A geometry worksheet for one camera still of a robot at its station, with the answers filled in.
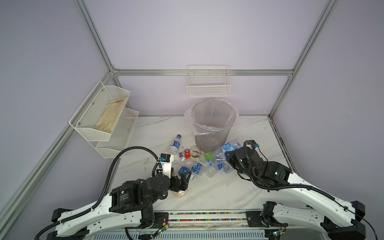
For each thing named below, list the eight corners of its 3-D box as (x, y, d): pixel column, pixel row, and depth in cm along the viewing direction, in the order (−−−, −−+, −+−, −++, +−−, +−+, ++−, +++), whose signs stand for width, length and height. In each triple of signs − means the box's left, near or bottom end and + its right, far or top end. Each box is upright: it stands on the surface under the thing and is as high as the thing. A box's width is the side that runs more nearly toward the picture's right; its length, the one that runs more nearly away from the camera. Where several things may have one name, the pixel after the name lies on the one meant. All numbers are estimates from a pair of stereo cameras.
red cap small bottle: (183, 164, 95) (182, 160, 91) (179, 155, 99) (178, 152, 95) (201, 155, 99) (202, 152, 95) (197, 147, 103) (197, 144, 99)
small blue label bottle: (168, 153, 99) (167, 150, 96) (177, 136, 109) (176, 132, 105) (175, 155, 98) (174, 152, 95) (183, 138, 107) (183, 134, 104)
